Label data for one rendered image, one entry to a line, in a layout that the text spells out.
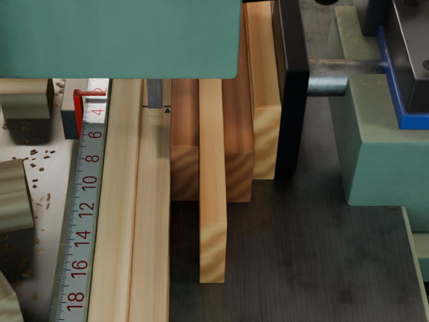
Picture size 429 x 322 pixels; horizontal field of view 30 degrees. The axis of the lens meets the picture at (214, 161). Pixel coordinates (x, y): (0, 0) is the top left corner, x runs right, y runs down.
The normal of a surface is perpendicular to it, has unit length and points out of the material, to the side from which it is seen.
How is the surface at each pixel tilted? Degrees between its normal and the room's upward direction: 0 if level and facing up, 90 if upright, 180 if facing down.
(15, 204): 90
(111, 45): 90
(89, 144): 0
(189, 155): 90
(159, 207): 0
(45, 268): 0
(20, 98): 90
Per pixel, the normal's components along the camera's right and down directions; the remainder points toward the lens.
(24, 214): 0.26, 0.71
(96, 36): 0.02, 0.73
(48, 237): 0.02, -0.68
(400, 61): -1.00, 0.00
